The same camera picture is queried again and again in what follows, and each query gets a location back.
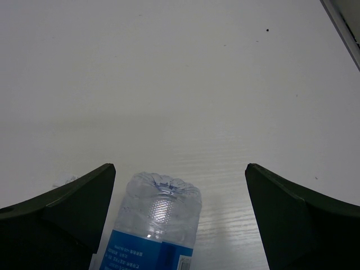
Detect blue cap clear bottle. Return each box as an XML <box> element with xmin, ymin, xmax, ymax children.
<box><xmin>99</xmin><ymin>172</ymin><xmax>202</xmax><ymax>270</ymax></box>

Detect right aluminium frame rail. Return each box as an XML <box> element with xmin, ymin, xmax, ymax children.
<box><xmin>320</xmin><ymin>0</ymin><xmax>359</xmax><ymax>69</ymax></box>

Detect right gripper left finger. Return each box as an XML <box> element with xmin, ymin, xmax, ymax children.
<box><xmin>1</xmin><ymin>163</ymin><xmax>116</xmax><ymax>269</ymax></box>

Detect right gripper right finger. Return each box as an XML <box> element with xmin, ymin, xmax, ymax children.
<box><xmin>245</xmin><ymin>164</ymin><xmax>359</xmax><ymax>269</ymax></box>

